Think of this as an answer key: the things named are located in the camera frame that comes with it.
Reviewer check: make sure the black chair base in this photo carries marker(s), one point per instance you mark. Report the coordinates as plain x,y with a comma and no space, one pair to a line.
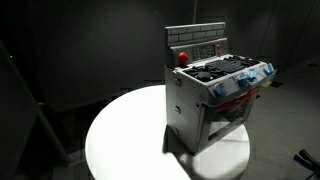
308,160

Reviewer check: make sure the white round pedestal table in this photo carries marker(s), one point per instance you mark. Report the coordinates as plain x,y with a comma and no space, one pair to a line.
133,133

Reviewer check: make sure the grey toy kitchen stove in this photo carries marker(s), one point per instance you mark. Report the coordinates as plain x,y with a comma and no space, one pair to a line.
186,110

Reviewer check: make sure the small red stove button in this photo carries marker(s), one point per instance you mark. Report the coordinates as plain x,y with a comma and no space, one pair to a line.
219,52
218,47

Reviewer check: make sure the blue stove knob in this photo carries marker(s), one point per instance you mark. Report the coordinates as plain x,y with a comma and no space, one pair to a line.
242,79
252,75
220,88
268,69

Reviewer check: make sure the large red round stove button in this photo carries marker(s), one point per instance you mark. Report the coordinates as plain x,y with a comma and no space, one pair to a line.
183,57

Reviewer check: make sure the black diagonal metal bar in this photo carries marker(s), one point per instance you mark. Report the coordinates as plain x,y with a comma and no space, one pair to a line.
36,110

